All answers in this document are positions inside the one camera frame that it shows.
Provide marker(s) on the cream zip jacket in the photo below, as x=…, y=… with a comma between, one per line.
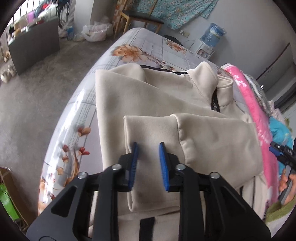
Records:
x=161, y=102

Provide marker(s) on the wall socket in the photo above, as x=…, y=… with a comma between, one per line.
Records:
x=185, y=33

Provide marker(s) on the brown paper bag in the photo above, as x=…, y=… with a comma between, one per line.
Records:
x=22, y=208

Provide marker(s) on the person's right forearm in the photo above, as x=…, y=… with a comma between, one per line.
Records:
x=282, y=214

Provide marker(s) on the teal floral hanging cloth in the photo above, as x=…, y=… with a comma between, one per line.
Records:
x=175, y=11

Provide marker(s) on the floral checked bed sheet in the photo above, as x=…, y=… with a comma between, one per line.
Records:
x=143, y=46

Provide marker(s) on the person's right hand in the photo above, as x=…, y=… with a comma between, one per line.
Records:
x=290, y=194

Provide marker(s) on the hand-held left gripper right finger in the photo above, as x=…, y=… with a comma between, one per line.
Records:
x=163, y=166

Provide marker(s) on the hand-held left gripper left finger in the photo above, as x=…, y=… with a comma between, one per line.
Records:
x=133, y=166

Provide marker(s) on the pile of clothes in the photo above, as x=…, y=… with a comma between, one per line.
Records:
x=48, y=10

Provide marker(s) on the green paper bag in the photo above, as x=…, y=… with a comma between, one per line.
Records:
x=8, y=204

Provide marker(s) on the grey wardrobe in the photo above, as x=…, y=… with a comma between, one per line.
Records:
x=279, y=76

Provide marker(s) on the white water dispenser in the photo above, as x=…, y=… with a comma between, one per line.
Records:
x=203, y=51

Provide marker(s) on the white plastic bag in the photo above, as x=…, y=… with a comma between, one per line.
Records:
x=96, y=31

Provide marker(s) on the wooden chair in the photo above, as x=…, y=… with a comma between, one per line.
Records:
x=141, y=15

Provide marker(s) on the blue floral cloth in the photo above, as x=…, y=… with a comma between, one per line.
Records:
x=279, y=129

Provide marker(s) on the blue water bottle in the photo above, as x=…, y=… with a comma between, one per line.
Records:
x=212, y=34

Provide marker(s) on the dark grey cabinet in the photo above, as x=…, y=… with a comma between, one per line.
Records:
x=34, y=48

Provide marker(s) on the grey patterned blanket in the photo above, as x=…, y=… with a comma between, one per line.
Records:
x=256, y=88

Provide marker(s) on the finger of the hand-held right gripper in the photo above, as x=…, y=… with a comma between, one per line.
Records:
x=275, y=151
x=277, y=145

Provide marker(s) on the pink floral blanket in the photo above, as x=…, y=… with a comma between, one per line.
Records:
x=259, y=120

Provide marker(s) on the beige sandals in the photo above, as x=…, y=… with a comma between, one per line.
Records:
x=7, y=56

